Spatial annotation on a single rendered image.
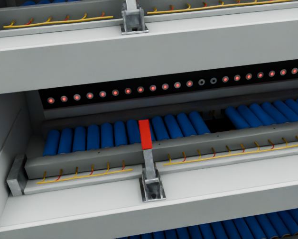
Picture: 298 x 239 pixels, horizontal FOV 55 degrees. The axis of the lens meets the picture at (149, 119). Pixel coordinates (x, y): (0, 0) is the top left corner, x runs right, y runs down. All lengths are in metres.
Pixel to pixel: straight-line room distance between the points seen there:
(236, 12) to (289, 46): 0.07
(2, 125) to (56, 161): 0.08
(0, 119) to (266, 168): 0.35
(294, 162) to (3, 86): 0.36
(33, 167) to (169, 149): 0.18
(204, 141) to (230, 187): 0.07
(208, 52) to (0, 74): 0.21
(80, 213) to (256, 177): 0.22
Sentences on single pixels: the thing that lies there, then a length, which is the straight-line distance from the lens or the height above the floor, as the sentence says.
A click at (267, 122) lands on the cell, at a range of 0.46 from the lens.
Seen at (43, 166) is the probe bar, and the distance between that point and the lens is 0.40.
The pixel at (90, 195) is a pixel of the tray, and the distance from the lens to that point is 0.37.
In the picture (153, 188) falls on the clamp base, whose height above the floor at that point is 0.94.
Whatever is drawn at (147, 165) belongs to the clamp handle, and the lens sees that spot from 0.34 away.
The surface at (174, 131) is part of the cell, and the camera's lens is 0.42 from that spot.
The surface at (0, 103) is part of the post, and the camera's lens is 0.42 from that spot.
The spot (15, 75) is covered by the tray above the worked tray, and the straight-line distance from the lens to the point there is 0.32.
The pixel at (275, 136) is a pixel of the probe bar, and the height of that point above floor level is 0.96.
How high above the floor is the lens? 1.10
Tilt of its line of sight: 13 degrees down
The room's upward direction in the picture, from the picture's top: 6 degrees counter-clockwise
